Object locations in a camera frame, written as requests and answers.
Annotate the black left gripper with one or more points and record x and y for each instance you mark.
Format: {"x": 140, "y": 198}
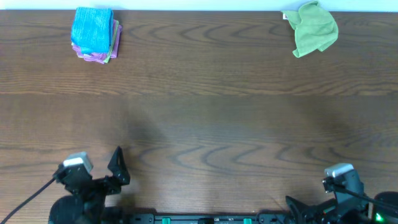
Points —
{"x": 99, "y": 184}

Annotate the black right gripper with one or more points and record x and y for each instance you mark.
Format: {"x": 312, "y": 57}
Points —
{"x": 324, "y": 211}

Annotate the blue microfiber cloth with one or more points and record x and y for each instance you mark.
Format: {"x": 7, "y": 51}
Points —
{"x": 92, "y": 29}

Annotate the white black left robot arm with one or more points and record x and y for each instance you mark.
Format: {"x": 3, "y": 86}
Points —
{"x": 71, "y": 209}

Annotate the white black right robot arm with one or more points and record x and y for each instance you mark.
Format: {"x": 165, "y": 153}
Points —
{"x": 379, "y": 210}

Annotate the purple folded cloth top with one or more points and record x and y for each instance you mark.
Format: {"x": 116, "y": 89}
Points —
{"x": 92, "y": 57}

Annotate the purple folded cloth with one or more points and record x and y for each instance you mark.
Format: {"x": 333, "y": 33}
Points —
{"x": 92, "y": 57}
{"x": 116, "y": 43}

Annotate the purple folded cloth bottom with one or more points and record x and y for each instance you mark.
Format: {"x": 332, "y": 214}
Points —
{"x": 116, "y": 43}

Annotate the green folded cloth middle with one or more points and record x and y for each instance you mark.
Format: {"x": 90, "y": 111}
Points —
{"x": 112, "y": 43}

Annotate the green crumpled cloth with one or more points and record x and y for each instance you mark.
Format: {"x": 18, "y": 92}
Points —
{"x": 314, "y": 28}

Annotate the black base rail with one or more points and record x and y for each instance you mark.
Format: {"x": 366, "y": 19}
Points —
{"x": 260, "y": 218}

